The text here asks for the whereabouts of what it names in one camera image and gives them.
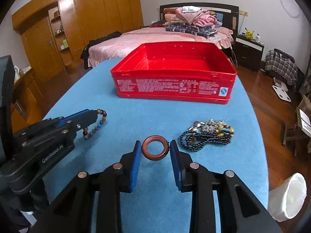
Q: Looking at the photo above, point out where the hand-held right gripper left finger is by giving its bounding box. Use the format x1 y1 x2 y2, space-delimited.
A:
31 140 143 233

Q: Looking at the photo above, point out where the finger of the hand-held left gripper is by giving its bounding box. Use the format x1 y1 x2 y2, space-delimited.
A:
29 109 91 133
57 111 99 146

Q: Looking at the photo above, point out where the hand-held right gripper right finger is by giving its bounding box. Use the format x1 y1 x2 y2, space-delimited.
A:
169 140 283 233

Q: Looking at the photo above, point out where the brown stone ring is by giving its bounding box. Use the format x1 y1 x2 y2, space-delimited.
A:
142 135 169 162

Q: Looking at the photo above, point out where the multicoloured bead bracelet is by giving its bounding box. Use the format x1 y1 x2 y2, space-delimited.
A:
83 109 108 140

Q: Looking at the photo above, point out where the red tin box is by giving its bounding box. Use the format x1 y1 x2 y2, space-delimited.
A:
110 42 238 105

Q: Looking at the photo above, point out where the wooden desk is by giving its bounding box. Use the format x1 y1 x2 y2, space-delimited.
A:
11 65 49 132

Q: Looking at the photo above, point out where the blue tablecloth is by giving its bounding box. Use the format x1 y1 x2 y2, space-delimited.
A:
42 58 269 233

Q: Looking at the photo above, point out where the black garment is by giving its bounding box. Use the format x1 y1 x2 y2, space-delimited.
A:
80 31 123 70

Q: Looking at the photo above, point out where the bed with pink bedspread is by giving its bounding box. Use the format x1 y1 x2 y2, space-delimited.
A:
84 3 240 69

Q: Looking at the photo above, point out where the wooden wardrobe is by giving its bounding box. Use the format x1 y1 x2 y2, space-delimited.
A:
12 0 144 83

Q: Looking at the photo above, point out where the white bin bag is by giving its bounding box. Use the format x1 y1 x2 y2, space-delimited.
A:
268 172 308 223

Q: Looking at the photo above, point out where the wooden stool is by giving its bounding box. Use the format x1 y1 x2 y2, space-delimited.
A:
282 95 311 156

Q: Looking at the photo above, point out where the white bathroom scale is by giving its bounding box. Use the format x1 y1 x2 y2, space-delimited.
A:
272 84 292 103

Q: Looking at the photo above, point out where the dark nightstand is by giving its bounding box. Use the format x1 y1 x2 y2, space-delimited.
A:
233 34 265 72

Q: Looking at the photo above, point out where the folded plaid cloth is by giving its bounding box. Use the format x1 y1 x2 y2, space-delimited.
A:
165 24 218 38

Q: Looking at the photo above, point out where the white paper box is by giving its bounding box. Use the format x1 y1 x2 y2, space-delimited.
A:
298 108 311 137

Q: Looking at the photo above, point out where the pile of pink blankets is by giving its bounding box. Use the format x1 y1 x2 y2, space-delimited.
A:
164 6 223 29

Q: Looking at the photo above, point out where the dark floral curtain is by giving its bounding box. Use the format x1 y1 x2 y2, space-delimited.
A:
300 58 311 100

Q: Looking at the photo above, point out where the white garment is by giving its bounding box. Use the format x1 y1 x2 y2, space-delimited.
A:
181 5 202 13

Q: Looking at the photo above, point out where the black and brown bead necklace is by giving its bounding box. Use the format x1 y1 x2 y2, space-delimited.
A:
180 119 236 152

